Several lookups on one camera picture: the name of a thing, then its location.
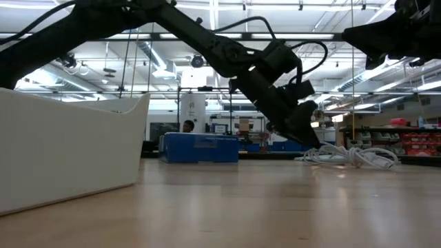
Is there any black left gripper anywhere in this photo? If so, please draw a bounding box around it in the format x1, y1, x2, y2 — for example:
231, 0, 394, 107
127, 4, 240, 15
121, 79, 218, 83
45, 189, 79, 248
236, 68, 322, 149

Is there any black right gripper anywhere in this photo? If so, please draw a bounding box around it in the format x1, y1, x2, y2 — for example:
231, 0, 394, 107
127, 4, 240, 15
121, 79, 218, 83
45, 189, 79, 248
341, 17, 429, 70

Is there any white USB-C cable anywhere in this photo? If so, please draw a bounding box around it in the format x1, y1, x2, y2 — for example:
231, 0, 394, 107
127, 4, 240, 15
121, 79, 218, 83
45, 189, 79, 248
294, 141, 400, 170

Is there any black rack with storage bins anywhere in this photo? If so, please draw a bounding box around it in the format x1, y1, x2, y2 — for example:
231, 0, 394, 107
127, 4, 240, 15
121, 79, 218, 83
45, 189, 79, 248
339, 125, 441, 158

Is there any blue DualShock controller box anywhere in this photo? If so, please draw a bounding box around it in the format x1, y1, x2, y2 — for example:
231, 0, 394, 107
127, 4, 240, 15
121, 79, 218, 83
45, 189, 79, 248
158, 132, 240, 164

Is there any white column with sign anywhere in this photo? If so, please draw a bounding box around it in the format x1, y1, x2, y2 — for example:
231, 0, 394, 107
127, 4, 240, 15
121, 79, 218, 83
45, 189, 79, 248
178, 92, 207, 134

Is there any person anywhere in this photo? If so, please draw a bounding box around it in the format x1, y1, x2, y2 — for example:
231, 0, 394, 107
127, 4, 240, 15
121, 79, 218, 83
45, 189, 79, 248
181, 119, 196, 134

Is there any white plastic bin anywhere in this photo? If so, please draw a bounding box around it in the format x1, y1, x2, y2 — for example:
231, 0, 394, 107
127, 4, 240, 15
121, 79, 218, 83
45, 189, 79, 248
0, 87, 152, 217

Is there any hanging yellow cord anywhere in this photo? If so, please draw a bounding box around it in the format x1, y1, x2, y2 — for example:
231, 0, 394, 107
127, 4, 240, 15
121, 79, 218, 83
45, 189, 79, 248
350, 0, 356, 142

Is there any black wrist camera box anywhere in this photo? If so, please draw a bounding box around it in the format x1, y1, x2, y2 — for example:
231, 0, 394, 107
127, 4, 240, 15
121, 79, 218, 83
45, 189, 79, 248
285, 79, 316, 101

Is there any black overhead frame beam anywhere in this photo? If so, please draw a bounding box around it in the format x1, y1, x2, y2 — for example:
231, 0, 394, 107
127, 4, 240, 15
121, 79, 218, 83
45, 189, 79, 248
0, 32, 345, 43

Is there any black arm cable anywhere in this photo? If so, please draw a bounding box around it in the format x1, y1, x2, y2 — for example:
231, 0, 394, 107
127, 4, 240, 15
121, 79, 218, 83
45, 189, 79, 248
213, 16, 329, 85

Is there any round ceiling camera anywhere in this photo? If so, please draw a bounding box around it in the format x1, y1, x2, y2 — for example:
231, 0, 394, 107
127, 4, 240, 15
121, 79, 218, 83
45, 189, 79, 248
190, 54, 205, 69

